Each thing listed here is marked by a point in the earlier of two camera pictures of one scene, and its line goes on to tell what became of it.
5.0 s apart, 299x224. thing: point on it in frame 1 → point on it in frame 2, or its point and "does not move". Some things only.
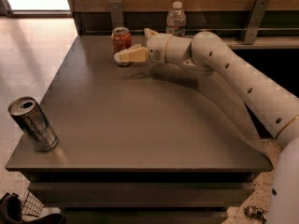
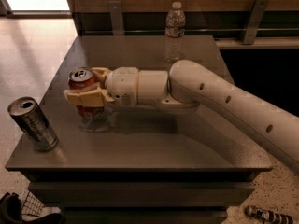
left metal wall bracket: (117, 13) does not move
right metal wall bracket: (256, 19) does not move
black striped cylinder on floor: (254, 212) does not move
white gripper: (158, 48) → (121, 86)
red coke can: (121, 39) → (80, 78)
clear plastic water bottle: (176, 21) does not move
